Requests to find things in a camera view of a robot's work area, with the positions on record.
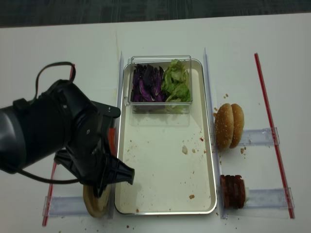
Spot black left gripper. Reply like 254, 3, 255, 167
46, 80, 135, 198

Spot bun slice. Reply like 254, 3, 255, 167
83, 184, 111, 218

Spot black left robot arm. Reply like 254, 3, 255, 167
0, 80, 135, 197

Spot red tomato slices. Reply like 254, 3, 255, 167
108, 127, 116, 156

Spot green lettuce leaves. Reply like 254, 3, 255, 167
161, 59, 191, 102

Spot metal tray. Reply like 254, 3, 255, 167
114, 60, 217, 215

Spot lower left clear slider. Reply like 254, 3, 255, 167
42, 196, 88, 217

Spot clear slider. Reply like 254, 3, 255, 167
238, 128, 279, 146
42, 196, 88, 217
244, 187, 295, 209

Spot purple cabbage leaves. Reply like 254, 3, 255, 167
130, 64, 165, 102

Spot clear plastic salad container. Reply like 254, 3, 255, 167
125, 55, 192, 114

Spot sesame top bun front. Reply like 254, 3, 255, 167
215, 103, 234, 150

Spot top bun rear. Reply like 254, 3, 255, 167
230, 103, 244, 149

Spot upper right clear slider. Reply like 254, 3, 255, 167
238, 128, 279, 146

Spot lower right clear slider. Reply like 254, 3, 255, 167
244, 187, 295, 209

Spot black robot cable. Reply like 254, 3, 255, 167
0, 62, 81, 184

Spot left red rail strip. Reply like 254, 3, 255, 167
42, 162, 57, 227

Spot red rail strip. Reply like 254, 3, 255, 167
42, 162, 57, 227
254, 53, 295, 219

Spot right clear divider rail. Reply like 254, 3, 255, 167
203, 48, 227, 220

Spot right red rail strip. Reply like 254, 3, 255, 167
254, 53, 295, 219

